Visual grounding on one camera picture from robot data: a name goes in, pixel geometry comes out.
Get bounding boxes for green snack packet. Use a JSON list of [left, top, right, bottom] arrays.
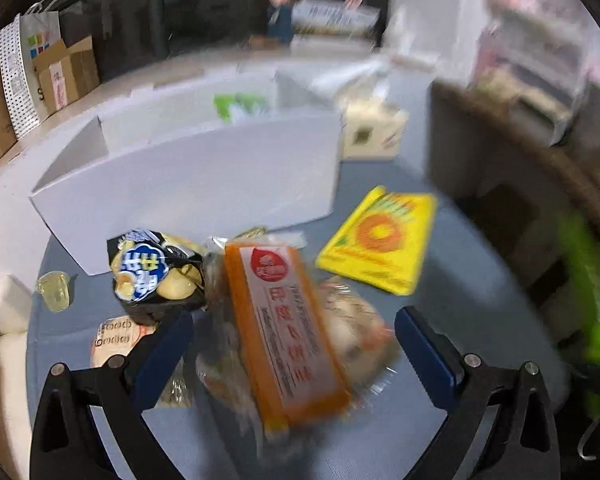
[[214, 93, 271, 124]]

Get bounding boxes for black and blue snack bag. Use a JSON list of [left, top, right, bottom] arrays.
[[106, 229, 206, 327]]

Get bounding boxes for clear plastic wrapped packet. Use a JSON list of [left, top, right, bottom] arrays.
[[314, 57, 396, 106]]

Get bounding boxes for open cardboard box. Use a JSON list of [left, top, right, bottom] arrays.
[[32, 36, 101, 116]]

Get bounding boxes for orange snack packet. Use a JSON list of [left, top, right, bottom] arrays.
[[223, 241, 352, 428]]

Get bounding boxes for white storage box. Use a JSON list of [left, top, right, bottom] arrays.
[[28, 70, 345, 276]]

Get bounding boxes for clear wrapped pastry packet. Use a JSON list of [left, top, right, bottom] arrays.
[[196, 255, 401, 441]]

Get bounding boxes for good garden snack packet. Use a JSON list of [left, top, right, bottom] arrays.
[[90, 316, 160, 372]]

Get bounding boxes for shelf of packaged goods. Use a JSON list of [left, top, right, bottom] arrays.
[[469, 0, 596, 146]]

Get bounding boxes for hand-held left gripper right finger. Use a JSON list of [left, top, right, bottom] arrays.
[[395, 306, 564, 480]]

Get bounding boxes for white paper shopping bag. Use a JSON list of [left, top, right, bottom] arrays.
[[19, 0, 63, 121]]

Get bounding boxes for yellow snack packet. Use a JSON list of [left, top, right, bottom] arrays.
[[315, 186, 438, 296]]

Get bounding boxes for beige printed carton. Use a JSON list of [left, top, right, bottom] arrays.
[[341, 99, 410, 161]]

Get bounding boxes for white printed long box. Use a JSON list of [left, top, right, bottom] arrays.
[[291, 0, 382, 37]]

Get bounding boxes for white patterned paper bag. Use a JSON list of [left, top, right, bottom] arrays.
[[0, 14, 43, 141]]

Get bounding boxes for green plastic bag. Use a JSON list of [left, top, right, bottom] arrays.
[[555, 212, 600, 418]]

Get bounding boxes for small clear jelly cup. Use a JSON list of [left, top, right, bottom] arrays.
[[38, 271, 75, 313]]

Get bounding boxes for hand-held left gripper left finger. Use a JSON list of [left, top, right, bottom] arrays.
[[29, 310, 195, 480]]

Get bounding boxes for dark wicker basket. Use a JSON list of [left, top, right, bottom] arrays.
[[428, 81, 600, 391]]

